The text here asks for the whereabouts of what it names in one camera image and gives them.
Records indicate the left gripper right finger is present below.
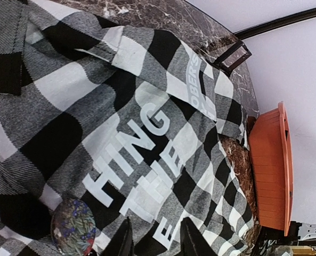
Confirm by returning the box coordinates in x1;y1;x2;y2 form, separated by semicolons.
180;217;217;256

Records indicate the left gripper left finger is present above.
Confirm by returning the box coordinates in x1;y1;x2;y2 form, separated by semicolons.
101;217;133;256

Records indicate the white round brooch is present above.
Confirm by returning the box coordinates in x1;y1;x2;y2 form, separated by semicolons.
51;198;96;255

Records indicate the black white plaid shirt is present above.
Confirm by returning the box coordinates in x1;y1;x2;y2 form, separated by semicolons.
0;1;254;255

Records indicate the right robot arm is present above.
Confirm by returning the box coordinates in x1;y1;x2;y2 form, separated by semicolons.
288;221;316;241

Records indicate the orange plastic basket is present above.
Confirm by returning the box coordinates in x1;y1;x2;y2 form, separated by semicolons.
248;102;294;236

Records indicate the right black frame post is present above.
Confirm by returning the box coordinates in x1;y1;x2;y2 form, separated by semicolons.
234;7;316;40

